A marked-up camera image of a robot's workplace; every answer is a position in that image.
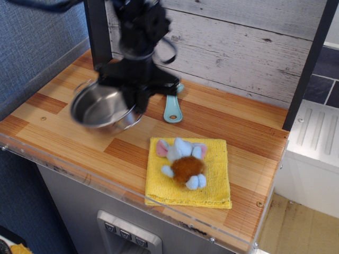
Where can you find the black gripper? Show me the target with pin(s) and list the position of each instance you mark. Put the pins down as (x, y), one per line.
(138, 80)

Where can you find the silver steel pot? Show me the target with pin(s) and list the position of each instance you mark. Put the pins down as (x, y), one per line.
(102, 109)

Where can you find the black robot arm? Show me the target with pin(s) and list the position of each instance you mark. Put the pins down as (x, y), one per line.
(142, 25)

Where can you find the light blue brush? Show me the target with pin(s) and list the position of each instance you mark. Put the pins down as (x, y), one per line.
(172, 112)

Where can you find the blue plush elephant toy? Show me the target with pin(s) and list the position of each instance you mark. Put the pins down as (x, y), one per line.
(187, 168)

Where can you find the yellow folded cloth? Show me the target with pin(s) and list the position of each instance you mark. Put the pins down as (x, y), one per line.
(161, 189)

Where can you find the clear acrylic edge guard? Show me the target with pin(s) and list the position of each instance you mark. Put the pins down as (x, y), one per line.
(80, 194)

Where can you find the silver dispenser panel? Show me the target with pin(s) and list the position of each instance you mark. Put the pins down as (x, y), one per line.
(120, 236)

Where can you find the white ribbed cabinet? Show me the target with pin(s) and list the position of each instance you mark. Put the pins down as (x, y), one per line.
(308, 173)

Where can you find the yellow black object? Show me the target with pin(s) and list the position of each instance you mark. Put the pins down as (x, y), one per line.
(9, 247)

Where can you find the black left shelf post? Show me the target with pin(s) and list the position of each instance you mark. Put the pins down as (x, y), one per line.
(98, 31)

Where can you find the black shelf post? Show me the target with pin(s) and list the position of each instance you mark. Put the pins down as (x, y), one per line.
(98, 31)
(315, 50)

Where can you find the black right shelf post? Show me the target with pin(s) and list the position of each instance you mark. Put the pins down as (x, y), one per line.
(315, 50)

